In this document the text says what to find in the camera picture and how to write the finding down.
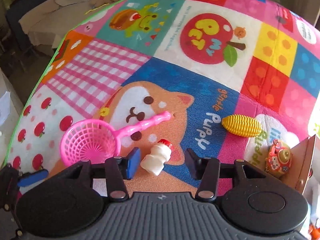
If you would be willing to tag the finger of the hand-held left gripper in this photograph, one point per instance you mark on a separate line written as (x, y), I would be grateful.
(32, 178)

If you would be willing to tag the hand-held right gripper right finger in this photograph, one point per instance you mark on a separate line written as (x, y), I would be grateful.
(192, 165)

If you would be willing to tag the colourful printed play mat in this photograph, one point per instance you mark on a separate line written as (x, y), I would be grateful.
(212, 62)

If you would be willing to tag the pink plastic toy strainer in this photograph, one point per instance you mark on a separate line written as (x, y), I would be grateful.
(90, 140)

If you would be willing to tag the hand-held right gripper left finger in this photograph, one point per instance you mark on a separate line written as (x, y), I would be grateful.
(132, 166)

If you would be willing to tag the pink cardboard box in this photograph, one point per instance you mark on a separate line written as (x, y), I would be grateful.
(307, 160)

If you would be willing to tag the white cabinet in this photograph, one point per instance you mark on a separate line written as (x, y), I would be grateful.
(6, 110)

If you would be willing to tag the beige sofa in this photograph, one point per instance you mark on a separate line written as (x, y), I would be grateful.
(62, 7)

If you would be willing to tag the yellow toy corn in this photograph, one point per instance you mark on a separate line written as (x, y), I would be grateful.
(241, 125)

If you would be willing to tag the white toy bottle red cap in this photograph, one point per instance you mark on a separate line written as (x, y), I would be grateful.
(155, 161)

